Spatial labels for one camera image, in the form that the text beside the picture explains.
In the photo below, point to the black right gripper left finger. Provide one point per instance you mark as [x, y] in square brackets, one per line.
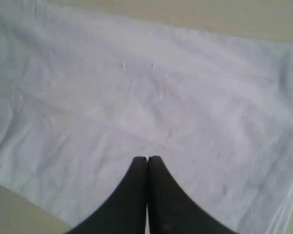
[125, 210]

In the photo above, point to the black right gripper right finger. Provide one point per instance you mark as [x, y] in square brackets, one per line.
[171, 210]

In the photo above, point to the white t-shirt red lettering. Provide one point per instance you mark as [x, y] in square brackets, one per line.
[82, 93]

